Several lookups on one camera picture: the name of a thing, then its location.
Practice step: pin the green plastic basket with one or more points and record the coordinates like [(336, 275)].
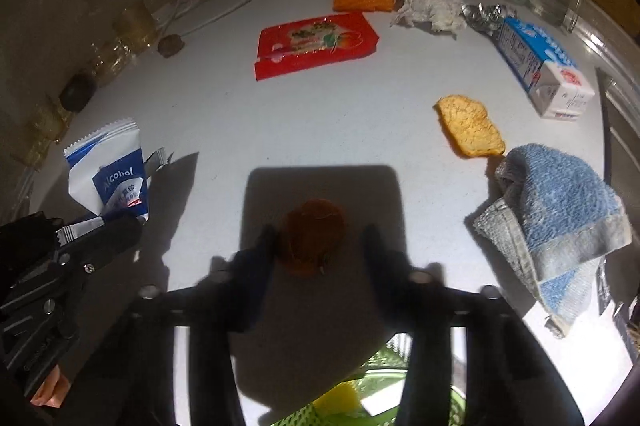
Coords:
[(435, 406)]

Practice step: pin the red snack wrapper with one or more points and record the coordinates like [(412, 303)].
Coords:
[(315, 43)]

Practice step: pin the blue grey towel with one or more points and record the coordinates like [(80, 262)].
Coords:
[(555, 226)]

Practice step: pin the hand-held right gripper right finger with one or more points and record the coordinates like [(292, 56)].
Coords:
[(374, 256)]

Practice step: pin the blue white milk carton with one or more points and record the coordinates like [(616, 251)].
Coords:
[(542, 65)]

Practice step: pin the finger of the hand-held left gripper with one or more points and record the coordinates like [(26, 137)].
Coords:
[(27, 236), (110, 241)]

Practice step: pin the amber glass bottle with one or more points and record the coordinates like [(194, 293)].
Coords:
[(45, 130)]

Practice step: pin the metal sink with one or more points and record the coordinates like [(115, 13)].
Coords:
[(622, 130)]

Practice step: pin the person's left hand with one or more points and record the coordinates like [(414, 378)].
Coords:
[(49, 388)]

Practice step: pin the white tissue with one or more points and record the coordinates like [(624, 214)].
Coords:
[(430, 8)]

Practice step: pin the clear plastic bottle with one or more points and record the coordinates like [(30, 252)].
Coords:
[(127, 40)]

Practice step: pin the crumpled silver foil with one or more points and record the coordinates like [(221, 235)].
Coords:
[(487, 16)]

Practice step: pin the blue white wipe packet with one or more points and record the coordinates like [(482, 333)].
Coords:
[(107, 171)]

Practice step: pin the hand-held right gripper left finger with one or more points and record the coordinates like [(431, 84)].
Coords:
[(261, 256)]

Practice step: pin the brown round nut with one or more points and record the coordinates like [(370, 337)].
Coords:
[(170, 46)]

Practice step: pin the yellow piece in basket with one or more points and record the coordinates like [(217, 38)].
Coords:
[(337, 398)]

